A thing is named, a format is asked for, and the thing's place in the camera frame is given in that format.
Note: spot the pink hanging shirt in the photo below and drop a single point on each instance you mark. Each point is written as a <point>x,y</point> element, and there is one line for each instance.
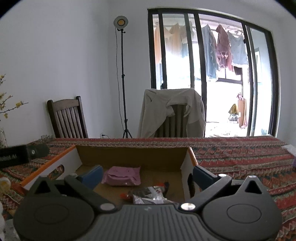
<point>223,51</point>

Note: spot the wall power outlet with plug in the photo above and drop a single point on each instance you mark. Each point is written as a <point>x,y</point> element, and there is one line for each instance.
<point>102,135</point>

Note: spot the chair under beige jacket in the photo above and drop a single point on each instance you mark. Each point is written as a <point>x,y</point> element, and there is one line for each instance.
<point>174,126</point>

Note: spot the pink snack packet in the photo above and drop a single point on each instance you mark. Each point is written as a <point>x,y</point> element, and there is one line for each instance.
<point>122,176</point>

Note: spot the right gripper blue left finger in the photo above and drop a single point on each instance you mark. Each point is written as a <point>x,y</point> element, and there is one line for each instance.
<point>91,178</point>

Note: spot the black framed sliding glass door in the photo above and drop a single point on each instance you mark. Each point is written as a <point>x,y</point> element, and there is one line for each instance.
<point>239,103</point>

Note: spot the red black snack packet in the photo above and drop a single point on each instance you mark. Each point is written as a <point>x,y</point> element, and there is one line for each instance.
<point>148,195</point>

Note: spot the light blue hanging shirt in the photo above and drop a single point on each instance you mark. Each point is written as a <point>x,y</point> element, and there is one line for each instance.
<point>238,50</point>

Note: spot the dark wooden chair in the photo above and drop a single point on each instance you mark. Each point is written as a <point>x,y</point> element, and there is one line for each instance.
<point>67,118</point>

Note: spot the purple tissue pack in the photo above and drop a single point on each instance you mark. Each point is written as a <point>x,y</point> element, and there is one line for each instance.
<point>292,150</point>

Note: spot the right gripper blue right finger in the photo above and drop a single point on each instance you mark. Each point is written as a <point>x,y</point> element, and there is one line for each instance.
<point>203,178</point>

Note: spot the patterned red tablecloth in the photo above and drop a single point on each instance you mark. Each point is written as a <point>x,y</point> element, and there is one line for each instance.
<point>237,157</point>

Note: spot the studio light on tripod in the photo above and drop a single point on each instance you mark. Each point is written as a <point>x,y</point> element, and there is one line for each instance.
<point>120,23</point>

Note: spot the blue hanging garment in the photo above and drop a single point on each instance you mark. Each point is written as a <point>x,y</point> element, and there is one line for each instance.
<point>209,44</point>

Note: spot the floral ceramic vase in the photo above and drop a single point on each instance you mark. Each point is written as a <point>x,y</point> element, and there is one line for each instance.
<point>3,142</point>

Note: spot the beige jacket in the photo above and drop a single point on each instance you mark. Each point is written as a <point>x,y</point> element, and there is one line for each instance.
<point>157,105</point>

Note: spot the open cardboard box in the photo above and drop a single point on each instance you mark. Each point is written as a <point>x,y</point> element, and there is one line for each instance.
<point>157,165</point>

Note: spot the yellow flower branches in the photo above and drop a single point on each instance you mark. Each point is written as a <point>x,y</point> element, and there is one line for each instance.
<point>7,104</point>

